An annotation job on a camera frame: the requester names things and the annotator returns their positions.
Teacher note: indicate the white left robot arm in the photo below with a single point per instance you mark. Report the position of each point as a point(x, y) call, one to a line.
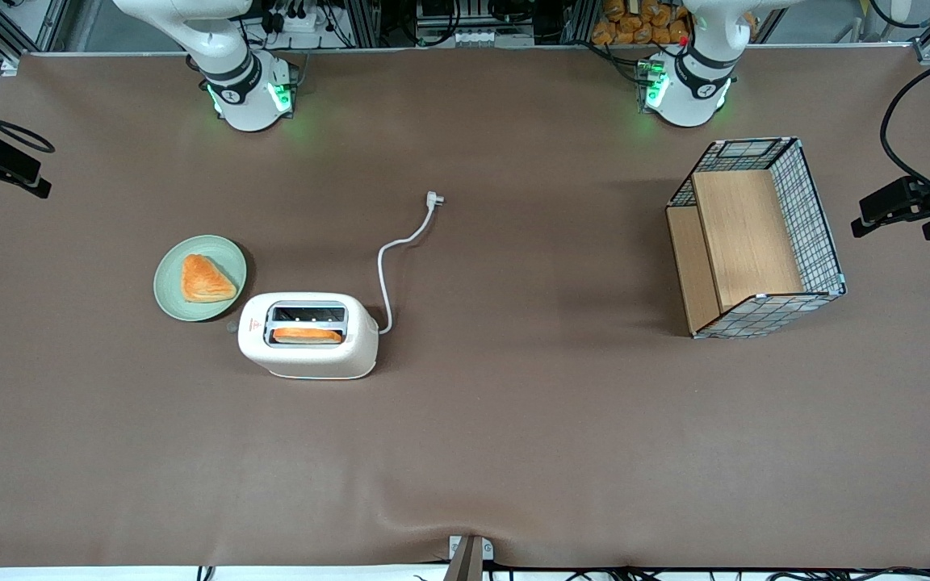
point(691, 89)

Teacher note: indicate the brown table cloth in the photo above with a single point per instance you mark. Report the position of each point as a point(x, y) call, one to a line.
point(513, 444)

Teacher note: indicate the white power strip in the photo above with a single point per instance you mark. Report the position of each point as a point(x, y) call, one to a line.
point(299, 18)

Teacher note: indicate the pale green round plate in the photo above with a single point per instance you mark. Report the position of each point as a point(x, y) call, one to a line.
point(168, 292)

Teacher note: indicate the white two-slot toaster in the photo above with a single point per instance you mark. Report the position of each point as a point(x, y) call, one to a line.
point(312, 359)

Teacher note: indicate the triangular orange bread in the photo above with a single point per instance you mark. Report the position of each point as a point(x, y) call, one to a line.
point(205, 281)

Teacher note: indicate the grey metal table bracket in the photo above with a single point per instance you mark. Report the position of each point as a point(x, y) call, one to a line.
point(469, 557)

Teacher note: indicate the bag of brown buns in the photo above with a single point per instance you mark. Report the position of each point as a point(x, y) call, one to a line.
point(634, 20)

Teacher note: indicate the orange toast slice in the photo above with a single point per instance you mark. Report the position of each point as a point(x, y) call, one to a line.
point(307, 334)

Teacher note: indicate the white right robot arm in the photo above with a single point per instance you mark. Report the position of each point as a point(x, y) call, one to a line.
point(243, 85)

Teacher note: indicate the wooden step shelf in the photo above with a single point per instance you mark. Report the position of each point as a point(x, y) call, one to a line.
point(743, 234)

